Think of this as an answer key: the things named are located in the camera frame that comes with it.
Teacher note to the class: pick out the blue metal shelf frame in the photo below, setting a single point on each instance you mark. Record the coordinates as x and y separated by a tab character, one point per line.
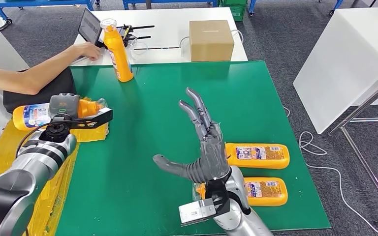
251	7
45	4
176	2

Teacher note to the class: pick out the person's right hand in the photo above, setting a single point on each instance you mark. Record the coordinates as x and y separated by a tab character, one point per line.
89	51

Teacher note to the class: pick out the green table mat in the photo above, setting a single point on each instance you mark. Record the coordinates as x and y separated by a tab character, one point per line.
176	81

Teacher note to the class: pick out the black remote with antennas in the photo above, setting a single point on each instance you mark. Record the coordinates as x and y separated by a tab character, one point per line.
127	34

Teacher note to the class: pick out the black zip case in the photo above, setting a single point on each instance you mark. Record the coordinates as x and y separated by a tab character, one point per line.
62	84

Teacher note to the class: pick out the orange detergent bottle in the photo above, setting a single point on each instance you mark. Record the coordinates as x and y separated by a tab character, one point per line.
29	117
257	164
120	58
273	200

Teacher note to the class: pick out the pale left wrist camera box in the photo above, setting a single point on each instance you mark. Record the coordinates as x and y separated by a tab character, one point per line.
105	112

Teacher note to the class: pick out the yellow taped sheet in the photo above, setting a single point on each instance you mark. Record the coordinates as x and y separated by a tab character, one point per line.
91	133

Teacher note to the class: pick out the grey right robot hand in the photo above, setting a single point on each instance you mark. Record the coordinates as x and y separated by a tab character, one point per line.
213	153

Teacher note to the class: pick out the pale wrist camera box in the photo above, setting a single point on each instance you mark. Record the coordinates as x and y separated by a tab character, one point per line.
195	211
105	112

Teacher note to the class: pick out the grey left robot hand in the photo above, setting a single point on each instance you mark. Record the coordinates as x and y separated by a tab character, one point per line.
64	106

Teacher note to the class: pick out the person's right forearm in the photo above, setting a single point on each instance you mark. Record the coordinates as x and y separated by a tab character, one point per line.
55	66

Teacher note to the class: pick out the white table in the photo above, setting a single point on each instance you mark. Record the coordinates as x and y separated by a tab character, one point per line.
163	19
339	65
0	45

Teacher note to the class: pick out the green plastic crate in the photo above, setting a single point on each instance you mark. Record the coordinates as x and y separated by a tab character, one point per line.
235	12

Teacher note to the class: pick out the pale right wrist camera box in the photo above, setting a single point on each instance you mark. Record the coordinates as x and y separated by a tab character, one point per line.
195	211

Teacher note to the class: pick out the brown cardboard box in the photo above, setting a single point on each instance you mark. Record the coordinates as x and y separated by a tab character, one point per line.
211	41

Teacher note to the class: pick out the silver metal stand frame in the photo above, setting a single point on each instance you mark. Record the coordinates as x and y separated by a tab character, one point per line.
365	104

